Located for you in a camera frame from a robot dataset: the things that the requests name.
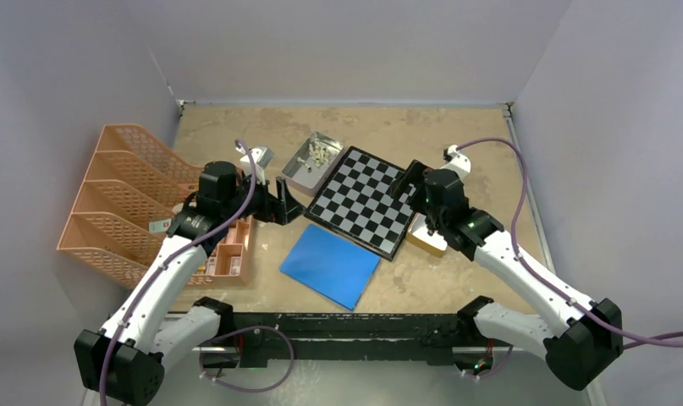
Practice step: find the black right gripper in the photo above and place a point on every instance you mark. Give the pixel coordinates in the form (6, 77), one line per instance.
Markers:
(414, 175)

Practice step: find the blue mat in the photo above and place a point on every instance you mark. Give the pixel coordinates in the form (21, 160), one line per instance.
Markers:
(331, 266)

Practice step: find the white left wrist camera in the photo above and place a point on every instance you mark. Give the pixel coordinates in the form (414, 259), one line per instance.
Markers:
(261, 157)

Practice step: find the peach desk organizer tray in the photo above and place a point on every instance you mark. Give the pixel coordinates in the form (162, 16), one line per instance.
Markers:
(229, 263)

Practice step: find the peach mesh file rack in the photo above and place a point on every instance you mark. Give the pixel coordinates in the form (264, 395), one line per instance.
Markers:
(132, 180)

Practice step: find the yellow tin with black pieces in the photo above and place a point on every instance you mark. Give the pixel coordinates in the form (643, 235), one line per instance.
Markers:
(419, 235)

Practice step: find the black white chessboard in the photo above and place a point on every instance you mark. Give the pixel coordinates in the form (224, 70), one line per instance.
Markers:
(355, 203)

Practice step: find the white chess pieces pile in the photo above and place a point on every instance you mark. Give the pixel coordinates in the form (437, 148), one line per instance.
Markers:
(319, 155)

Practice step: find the pink tin with white pieces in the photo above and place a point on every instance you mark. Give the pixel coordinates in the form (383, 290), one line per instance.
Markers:
(310, 183)

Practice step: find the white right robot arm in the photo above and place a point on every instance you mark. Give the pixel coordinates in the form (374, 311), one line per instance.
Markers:
(566, 328)

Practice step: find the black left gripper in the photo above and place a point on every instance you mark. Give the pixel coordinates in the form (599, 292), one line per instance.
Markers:
(277, 210)

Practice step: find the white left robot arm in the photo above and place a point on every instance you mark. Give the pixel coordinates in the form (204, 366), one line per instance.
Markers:
(127, 357)

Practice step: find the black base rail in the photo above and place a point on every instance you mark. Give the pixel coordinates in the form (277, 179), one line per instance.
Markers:
(254, 338)

